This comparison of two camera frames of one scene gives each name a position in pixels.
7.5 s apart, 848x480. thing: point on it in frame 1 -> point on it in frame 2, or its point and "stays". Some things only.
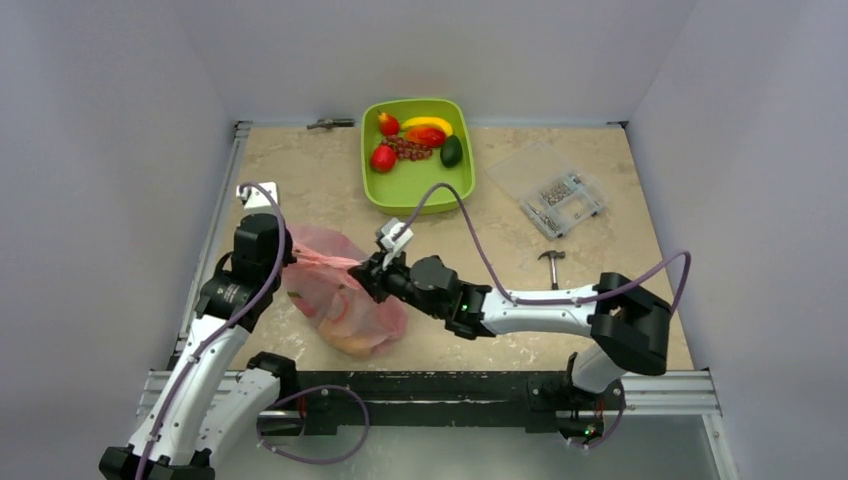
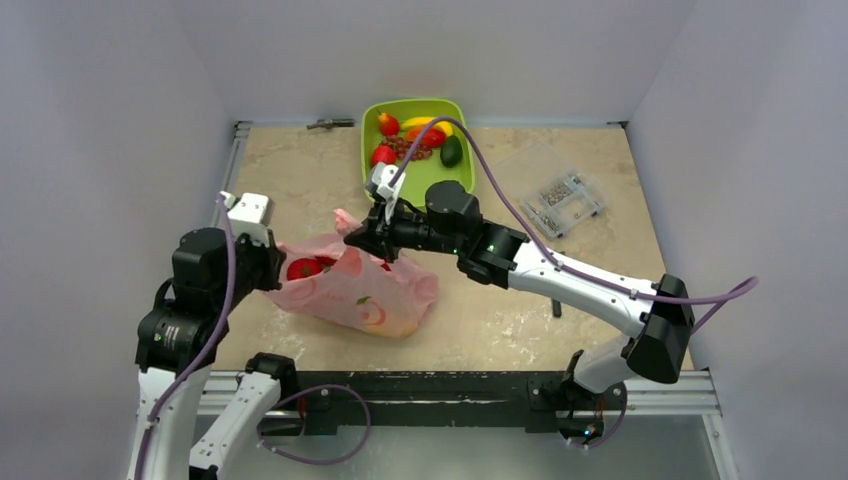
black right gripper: x=372 y=278 -> x=382 y=234
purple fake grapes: x=407 y=149 stays
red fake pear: x=388 y=124 stays
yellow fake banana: x=427 y=122 stays
